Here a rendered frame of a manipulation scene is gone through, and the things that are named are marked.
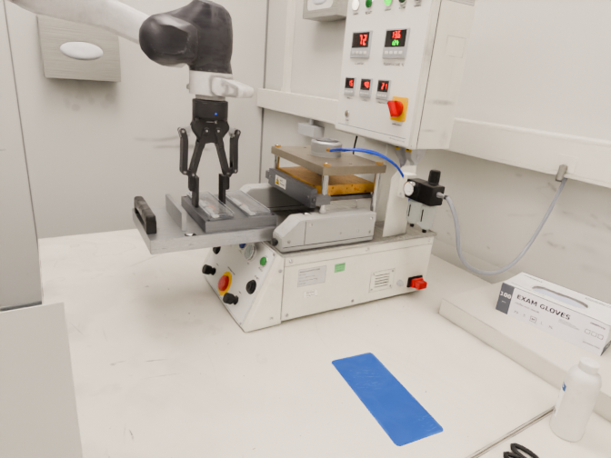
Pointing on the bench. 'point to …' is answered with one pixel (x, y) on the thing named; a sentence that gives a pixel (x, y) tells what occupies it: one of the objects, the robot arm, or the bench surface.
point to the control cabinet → (402, 87)
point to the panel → (240, 274)
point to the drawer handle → (145, 214)
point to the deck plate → (350, 243)
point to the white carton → (557, 311)
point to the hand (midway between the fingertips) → (208, 192)
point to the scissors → (518, 452)
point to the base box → (337, 280)
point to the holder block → (227, 218)
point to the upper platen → (344, 184)
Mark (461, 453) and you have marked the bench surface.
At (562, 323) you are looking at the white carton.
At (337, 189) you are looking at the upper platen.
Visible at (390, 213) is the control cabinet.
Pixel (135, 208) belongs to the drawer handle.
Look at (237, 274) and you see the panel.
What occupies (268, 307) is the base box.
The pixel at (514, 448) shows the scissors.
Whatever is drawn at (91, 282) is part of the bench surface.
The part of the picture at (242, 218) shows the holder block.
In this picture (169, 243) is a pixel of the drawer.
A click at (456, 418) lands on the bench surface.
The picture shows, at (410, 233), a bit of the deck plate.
